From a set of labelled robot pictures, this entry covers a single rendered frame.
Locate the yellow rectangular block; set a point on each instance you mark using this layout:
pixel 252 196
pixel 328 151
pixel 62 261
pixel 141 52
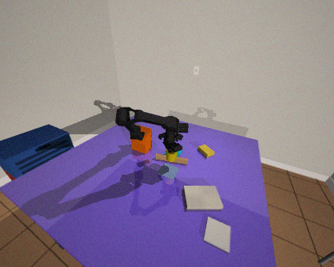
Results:
pixel 205 150

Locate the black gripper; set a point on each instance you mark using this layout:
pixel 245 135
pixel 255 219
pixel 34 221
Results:
pixel 169 142

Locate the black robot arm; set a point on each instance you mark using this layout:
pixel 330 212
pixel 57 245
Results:
pixel 170 123

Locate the tan flat bar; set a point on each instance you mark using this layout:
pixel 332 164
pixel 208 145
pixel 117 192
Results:
pixel 178 159

